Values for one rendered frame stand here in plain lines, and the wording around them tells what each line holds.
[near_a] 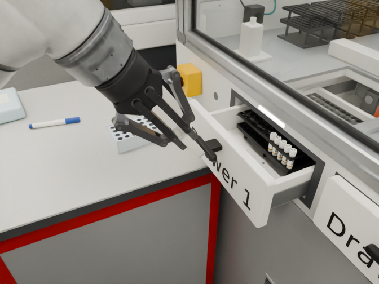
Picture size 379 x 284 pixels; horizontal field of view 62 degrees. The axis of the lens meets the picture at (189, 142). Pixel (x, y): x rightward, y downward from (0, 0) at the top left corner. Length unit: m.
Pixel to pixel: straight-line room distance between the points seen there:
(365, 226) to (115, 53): 0.41
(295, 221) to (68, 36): 0.53
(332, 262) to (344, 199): 0.16
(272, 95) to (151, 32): 0.80
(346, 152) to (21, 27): 0.45
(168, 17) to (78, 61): 0.97
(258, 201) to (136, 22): 0.94
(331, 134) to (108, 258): 0.63
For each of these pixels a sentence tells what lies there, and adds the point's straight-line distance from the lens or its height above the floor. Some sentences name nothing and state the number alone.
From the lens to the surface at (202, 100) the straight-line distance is 0.89.
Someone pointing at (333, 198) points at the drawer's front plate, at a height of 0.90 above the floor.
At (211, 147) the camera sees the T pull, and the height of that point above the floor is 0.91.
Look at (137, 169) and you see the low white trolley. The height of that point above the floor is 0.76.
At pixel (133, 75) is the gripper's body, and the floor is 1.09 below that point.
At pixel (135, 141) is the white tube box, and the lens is 0.82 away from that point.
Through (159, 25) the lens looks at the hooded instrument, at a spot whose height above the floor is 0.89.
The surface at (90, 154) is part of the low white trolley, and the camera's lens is 0.84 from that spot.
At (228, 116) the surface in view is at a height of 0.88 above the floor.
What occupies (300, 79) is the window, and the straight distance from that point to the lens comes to 0.58.
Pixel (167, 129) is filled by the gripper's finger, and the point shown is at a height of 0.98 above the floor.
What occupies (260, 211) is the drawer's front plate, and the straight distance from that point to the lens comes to 0.54.
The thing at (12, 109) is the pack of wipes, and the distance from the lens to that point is 1.04.
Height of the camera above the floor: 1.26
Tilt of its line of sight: 37 degrees down
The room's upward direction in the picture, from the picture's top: straight up
